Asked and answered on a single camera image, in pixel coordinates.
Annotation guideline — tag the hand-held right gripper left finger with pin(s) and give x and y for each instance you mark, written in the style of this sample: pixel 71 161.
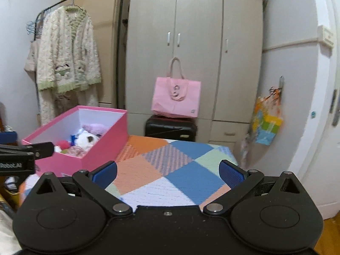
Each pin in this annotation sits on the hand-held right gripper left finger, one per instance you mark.
pixel 105 174

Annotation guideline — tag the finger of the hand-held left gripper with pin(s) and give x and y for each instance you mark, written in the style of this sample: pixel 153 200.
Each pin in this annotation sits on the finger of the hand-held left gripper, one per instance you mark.
pixel 8 138
pixel 39 149

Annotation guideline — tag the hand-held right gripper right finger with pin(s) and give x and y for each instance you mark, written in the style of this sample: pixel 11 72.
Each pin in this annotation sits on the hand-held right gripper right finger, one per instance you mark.
pixel 230 174

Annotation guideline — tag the red strawberry plush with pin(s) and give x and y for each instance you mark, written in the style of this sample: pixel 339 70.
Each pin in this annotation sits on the red strawberry plush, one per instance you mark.
pixel 63 145

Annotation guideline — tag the pink cardboard box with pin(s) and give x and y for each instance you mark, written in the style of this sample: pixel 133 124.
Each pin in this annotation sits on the pink cardboard box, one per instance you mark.
pixel 106 143

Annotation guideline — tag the pink floral cloth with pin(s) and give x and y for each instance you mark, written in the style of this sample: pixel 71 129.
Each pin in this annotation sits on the pink floral cloth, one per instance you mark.
pixel 77 152

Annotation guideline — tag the white plush toy brown ears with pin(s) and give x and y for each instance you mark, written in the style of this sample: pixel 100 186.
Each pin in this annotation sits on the white plush toy brown ears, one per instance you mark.
pixel 86 140

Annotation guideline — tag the purple plush toy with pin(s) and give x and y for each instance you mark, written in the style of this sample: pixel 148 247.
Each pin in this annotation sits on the purple plush toy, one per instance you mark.
pixel 95 128

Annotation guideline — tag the white plastic bag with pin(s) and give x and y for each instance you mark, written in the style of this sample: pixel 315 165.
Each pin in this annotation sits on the white plastic bag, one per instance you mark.
pixel 245 146

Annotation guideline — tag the patchwork blanket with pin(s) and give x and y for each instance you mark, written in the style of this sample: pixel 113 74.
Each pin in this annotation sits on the patchwork blanket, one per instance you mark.
pixel 164 170

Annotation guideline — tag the colourful paper gift bag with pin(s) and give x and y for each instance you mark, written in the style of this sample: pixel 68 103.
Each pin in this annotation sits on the colourful paper gift bag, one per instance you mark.
pixel 267 127

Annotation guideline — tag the black suitcase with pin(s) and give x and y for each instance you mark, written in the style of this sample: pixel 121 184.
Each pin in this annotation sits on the black suitcase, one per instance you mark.
pixel 170 128

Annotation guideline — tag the beige canvas tote bag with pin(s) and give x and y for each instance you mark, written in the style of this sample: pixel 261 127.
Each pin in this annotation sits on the beige canvas tote bag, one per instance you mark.
pixel 31 61

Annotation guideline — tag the white door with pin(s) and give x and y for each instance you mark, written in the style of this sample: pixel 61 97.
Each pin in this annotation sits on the white door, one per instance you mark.
pixel 318 151

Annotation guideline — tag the pink tote bag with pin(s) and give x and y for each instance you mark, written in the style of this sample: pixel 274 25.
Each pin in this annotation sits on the pink tote bag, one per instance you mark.
pixel 172 103

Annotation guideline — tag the white fluffy robe green trim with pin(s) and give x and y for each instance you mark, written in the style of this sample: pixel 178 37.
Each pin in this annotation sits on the white fluffy robe green trim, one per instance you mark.
pixel 69 58

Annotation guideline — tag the black clothes rack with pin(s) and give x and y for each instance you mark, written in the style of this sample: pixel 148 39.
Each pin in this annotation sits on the black clothes rack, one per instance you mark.
pixel 120 45

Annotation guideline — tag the beige wooden cabinet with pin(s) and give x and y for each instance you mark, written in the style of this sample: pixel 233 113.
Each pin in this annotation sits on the beige wooden cabinet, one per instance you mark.
pixel 106 32

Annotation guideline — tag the grey three-door wardrobe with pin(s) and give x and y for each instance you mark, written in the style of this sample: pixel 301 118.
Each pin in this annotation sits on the grey three-door wardrobe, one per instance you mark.
pixel 199 32

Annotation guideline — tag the white wall box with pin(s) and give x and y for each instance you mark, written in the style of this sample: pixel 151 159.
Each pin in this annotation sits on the white wall box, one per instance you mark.
pixel 326 35

